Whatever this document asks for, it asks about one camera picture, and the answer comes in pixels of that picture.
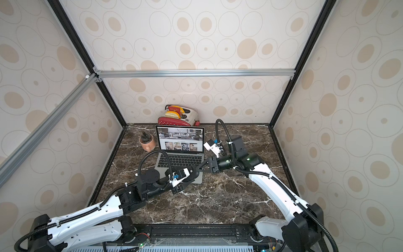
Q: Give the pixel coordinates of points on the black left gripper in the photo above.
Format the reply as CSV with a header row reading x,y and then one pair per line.
x,y
182,186

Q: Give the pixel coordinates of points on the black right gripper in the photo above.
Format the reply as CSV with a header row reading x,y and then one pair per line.
x,y
212,164

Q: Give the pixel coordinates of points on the red polka dot toaster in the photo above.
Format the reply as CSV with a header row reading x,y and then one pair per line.
x,y
179,116

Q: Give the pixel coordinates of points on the silver laptop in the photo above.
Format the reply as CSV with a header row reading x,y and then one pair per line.
x,y
184,145

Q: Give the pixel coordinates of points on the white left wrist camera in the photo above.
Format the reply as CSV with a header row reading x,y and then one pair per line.
x,y
179,176

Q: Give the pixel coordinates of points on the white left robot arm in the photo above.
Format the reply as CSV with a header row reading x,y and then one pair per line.
x,y
108,220

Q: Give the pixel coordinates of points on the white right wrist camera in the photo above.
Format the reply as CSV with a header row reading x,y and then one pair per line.
x,y
215,147

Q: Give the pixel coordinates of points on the pink ceramic mug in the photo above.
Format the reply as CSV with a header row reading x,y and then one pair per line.
x,y
149,146

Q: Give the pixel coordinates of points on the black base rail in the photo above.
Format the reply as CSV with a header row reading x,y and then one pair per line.
x,y
201,236

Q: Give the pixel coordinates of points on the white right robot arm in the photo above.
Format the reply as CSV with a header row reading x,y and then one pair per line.
x,y
277,195

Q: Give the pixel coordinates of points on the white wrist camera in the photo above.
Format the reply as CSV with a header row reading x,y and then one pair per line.
x,y
215,147
179,176

